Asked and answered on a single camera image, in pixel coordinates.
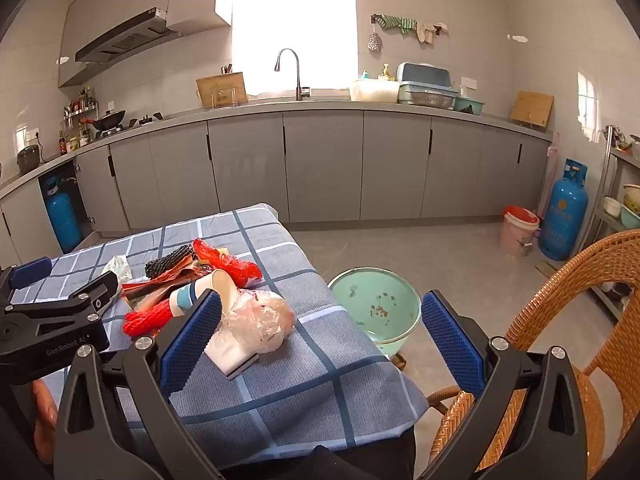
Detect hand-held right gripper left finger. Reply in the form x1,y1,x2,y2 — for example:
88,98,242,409
55,290,226,480

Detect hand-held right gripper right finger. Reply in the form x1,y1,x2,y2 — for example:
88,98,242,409
422,291,588,480

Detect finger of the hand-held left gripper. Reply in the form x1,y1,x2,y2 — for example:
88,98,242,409
0,256,53,306
0,270,120,333

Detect white and blue paper cup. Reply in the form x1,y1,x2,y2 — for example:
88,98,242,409
169,269,238,318

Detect orange snack wrapper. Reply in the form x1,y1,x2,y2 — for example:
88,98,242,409
121,260,211,311

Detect red plastic bag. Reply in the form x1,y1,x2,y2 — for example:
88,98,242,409
192,238,263,288

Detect green enamel basin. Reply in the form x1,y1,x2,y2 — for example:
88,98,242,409
327,267,422,358

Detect person's left hand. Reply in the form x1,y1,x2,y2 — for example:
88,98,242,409
31,379,60,467

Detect white paper napkin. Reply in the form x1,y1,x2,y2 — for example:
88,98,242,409
205,325,261,381

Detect red mesh net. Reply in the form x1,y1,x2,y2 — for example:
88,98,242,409
122,297,173,338

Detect crumpled white tissue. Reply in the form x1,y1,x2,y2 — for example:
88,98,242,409
100,255,133,283

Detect blue gas cylinder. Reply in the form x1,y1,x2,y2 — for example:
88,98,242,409
42,176,83,253
539,159,589,262

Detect clear plastic bag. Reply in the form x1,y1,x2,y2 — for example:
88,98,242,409
220,290,297,356

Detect black mesh sleeve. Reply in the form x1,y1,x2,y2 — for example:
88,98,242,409
145,242,197,278

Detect dark rice cooker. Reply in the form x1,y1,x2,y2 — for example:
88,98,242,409
16,144,41,172

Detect blue plaid tablecloth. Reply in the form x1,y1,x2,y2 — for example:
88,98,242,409
10,203,430,461

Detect pink bucket with red lid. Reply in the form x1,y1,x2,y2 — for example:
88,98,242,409
501,205,542,258

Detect sauce bottles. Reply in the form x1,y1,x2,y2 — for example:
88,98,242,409
58,130,93,156

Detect person's dark clothing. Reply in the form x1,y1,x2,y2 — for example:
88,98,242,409
220,430,417,480

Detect wicker chair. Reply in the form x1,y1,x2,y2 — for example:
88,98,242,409
427,230,640,480

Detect black wok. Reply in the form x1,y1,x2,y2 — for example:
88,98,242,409
80,110,127,133

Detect spice rack with bottles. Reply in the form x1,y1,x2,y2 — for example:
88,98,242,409
62,87,98,131

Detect gas stove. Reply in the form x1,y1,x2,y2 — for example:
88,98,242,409
95,115,166,138

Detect grey lower kitchen cabinets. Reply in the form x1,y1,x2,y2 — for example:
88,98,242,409
0,110,553,266

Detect metal shelf rack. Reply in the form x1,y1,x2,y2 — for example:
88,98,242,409
582,125,640,321

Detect stack of bowls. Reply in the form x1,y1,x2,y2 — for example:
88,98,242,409
622,184,640,231

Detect small green plastic tub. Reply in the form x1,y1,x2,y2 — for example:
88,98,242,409
453,96,486,115

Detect wooden cutting board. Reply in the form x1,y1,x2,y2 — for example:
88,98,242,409
196,72,248,108
511,91,554,128

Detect range hood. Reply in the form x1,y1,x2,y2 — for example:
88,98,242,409
75,7,181,64

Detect white plastic container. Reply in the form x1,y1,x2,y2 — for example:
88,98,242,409
349,78,401,102

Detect blue dish drainer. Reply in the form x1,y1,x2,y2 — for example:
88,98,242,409
396,62,460,109

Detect metal kitchen faucet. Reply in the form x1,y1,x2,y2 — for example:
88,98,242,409
274,48,312,102

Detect green striped towel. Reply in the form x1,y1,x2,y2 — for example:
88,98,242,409
376,14,418,36

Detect kitchen window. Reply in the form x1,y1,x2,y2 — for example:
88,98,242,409
231,0,360,97

